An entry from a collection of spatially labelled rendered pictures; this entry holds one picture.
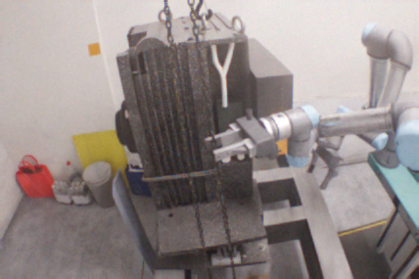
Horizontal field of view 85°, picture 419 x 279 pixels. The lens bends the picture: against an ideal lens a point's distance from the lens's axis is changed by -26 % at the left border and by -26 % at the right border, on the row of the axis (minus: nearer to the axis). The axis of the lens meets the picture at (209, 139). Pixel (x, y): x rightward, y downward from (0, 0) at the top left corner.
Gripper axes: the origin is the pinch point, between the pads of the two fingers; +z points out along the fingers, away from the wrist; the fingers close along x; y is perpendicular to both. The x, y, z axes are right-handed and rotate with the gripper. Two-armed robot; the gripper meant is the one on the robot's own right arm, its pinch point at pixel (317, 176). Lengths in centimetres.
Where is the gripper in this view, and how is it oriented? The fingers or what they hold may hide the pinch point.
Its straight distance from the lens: 126.9
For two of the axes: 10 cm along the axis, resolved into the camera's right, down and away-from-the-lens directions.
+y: 9.4, 1.7, 2.9
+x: -1.8, -4.4, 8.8
